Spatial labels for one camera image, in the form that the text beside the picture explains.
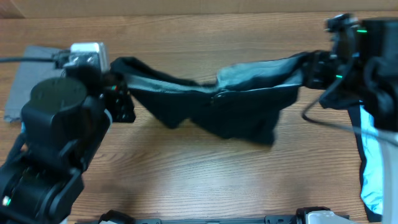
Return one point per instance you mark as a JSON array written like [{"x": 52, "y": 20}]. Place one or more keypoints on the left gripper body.
[{"x": 119, "y": 104}]

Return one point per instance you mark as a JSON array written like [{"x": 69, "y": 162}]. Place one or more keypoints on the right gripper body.
[{"x": 315, "y": 70}]

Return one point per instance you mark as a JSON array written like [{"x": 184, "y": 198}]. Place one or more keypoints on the black shorts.
[{"x": 244, "y": 102}]

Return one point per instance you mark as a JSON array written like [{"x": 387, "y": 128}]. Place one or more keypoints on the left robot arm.
[{"x": 65, "y": 121}]

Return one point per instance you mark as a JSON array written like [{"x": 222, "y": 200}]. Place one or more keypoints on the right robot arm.
[{"x": 362, "y": 66}]

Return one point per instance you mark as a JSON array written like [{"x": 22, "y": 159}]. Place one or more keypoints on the black garment under shirt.
[{"x": 359, "y": 118}]

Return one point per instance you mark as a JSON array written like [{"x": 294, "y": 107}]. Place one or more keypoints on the folded grey shorts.
[{"x": 28, "y": 75}]

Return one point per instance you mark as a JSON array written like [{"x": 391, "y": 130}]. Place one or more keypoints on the light blue shirt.
[{"x": 372, "y": 194}]

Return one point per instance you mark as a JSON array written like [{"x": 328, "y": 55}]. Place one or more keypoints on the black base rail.
[{"x": 307, "y": 215}]

